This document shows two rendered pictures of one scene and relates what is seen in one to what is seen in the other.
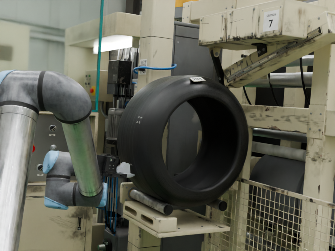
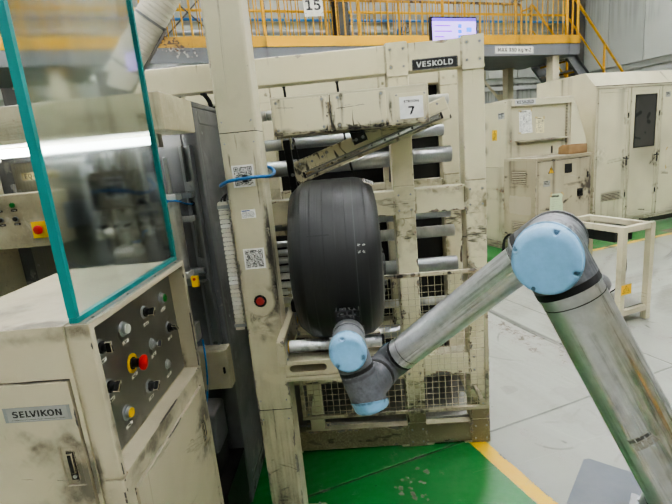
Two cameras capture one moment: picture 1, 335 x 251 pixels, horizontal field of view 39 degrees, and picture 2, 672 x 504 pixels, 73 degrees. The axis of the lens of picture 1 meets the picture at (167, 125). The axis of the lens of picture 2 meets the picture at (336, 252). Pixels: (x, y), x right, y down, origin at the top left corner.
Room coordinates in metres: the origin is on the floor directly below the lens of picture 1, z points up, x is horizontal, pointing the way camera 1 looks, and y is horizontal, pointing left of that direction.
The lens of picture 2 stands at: (1.27, 1.30, 1.57)
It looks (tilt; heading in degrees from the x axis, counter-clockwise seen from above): 13 degrees down; 302
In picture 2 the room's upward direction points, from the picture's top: 5 degrees counter-clockwise
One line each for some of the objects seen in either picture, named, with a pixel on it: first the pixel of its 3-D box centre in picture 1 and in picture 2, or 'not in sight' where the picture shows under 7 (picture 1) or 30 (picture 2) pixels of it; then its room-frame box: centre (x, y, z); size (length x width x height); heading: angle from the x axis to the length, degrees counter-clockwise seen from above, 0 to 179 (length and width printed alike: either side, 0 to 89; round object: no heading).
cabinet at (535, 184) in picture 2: not in sight; (547, 204); (2.00, -5.12, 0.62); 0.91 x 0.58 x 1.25; 52
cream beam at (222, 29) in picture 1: (256, 28); (349, 113); (2.20, -0.38, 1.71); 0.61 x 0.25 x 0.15; 30
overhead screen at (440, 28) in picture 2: not in sight; (453, 43); (2.86, -4.09, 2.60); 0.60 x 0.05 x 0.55; 52
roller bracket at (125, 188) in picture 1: (157, 191); (289, 331); (2.32, 0.03, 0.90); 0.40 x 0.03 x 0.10; 120
